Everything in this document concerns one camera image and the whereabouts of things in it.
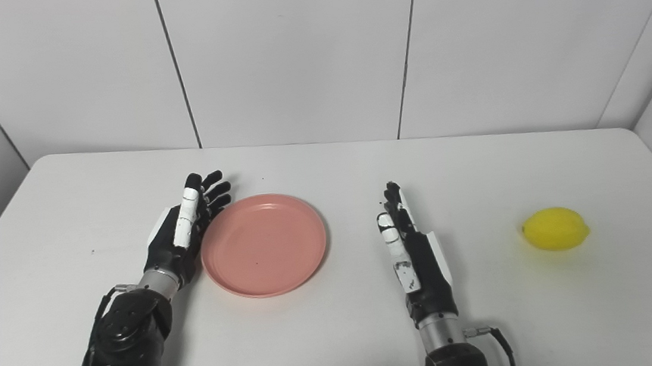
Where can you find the yellow lemon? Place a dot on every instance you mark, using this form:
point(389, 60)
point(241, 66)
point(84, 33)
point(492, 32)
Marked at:
point(555, 229)

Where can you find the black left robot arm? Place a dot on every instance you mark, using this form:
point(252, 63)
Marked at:
point(121, 352)

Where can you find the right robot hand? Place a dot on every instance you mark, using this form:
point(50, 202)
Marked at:
point(416, 258)

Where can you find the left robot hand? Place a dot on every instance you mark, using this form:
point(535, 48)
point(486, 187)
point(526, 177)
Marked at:
point(181, 236)

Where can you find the pink round plate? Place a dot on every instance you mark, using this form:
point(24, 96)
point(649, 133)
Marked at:
point(263, 246)

